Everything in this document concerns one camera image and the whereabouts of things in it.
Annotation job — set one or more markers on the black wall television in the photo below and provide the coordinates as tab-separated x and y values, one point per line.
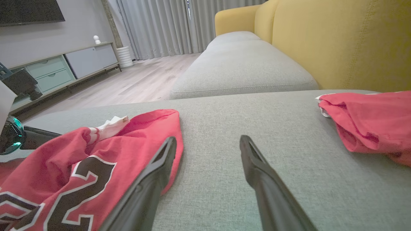
29	11

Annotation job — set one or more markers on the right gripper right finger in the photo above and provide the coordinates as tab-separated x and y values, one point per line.
273	199

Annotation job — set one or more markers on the large grey sofa cushion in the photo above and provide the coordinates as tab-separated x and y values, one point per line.
218	128

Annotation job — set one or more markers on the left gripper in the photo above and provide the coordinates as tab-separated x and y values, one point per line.
11	134

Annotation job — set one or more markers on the red white basketball jersey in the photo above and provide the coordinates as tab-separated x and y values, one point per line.
64	154

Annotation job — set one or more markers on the low grey television cabinet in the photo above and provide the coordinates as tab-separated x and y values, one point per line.
86	59

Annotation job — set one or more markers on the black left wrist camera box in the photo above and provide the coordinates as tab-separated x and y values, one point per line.
21	81

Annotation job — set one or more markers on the red basketball shorts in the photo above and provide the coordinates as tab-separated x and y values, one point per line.
369	122

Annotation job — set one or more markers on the white ribbed bin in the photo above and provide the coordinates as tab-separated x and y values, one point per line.
124	57

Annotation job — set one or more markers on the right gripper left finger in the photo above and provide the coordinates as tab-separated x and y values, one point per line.
144	192

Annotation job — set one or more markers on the yellow sofa backrest cushion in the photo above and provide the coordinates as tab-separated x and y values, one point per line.
265	22
353	41

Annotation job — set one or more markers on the small white figurine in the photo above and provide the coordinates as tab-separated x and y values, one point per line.
97	39

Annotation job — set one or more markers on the grey sofa seat cushion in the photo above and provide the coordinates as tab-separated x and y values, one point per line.
244	67
232	37

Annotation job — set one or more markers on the yellow sofa armrest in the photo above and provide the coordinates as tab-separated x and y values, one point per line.
234	19

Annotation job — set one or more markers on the grey curtain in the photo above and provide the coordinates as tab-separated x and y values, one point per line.
212	19
154	29

